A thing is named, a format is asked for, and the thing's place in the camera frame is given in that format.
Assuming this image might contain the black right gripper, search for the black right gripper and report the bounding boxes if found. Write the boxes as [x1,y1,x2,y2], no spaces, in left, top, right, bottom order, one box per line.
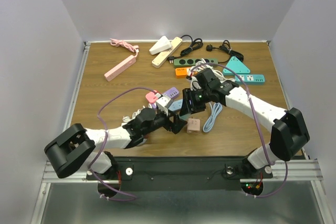
[179,87,212,115]

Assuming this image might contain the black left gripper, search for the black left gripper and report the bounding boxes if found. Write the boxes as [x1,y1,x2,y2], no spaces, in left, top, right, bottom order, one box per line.
[142,106,186,135]

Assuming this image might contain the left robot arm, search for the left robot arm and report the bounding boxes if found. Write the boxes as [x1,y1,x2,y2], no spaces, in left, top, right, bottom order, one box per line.
[44,108,187,179]

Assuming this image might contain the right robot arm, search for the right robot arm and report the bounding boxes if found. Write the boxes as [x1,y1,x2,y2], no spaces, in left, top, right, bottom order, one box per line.
[180,68,310,177]

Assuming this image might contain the pink plug adapter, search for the pink plug adapter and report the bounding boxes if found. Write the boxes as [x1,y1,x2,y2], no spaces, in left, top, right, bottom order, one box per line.
[145,92,161,104]

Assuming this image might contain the light blue power strip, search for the light blue power strip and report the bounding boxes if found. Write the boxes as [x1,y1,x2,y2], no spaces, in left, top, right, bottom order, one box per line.
[169,99,183,112]

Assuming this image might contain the pink cube socket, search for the pink cube socket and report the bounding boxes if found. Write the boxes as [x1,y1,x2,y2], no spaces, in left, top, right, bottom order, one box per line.
[186,118,201,134]

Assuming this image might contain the purple power strip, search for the purple power strip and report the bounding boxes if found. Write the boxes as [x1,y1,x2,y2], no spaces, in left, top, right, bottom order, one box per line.
[149,87,180,109]

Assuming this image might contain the orange power strip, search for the orange power strip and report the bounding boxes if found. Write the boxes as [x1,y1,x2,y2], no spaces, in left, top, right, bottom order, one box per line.
[175,68,190,79]

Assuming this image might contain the green power strip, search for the green power strip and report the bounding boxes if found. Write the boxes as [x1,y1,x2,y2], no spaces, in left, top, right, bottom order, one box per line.
[173,58,218,68]

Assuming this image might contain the teal triangular socket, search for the teal triangular socket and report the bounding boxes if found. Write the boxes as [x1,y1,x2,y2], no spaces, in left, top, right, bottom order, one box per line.
[226,57,250,74]

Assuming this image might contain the beige power strip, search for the beige power strip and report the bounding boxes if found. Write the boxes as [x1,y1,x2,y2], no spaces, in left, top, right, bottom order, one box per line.
[152,37,182,68]

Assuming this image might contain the white triangular socket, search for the white triangular socket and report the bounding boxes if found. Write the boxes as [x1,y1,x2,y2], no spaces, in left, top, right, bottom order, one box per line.
[149,36,172,55]

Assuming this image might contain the teal rectangular power strip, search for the teal rectangular power strip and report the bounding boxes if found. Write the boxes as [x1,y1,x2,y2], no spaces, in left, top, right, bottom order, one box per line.
[235,74,266,85]

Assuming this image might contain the pink power strip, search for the pink power strip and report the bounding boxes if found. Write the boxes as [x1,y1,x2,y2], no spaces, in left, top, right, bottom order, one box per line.
[104,56,137,81]

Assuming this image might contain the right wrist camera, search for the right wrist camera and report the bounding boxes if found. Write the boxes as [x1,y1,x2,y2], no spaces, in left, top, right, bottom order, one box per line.
[186,70,201,91]

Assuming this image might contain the light blue strip cable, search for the light blue strip cable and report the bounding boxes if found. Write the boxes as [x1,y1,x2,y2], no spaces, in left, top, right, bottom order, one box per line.
[202,102,223,133]

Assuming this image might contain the white bundled cable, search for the white bundled cable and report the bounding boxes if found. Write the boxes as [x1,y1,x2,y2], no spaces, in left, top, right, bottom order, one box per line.
[187,60,237,83]

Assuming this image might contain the white braided cable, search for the white braided cable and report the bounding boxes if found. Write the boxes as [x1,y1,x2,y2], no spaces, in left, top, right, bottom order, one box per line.
[122,105,148,124]

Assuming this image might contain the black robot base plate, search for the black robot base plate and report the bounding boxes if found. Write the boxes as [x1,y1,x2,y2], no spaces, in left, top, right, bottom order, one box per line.
[99,156,273,191]

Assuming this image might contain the black cable with europlug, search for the black cable with europlug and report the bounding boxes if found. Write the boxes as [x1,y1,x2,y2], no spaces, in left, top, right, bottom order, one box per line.
[167,34,204,64]

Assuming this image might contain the black cable with plug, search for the black cable with plug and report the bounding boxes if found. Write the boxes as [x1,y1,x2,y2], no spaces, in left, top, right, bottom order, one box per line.
[206,39,245,63]

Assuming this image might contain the pink strip cable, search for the pink strip cable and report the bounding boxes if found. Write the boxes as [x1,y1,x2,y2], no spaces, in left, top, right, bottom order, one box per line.
[109,38,140,58]

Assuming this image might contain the aluminium frame rail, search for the aluminium frame rail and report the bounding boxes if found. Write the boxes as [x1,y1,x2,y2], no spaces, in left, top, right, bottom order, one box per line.
[44,41,91,178]

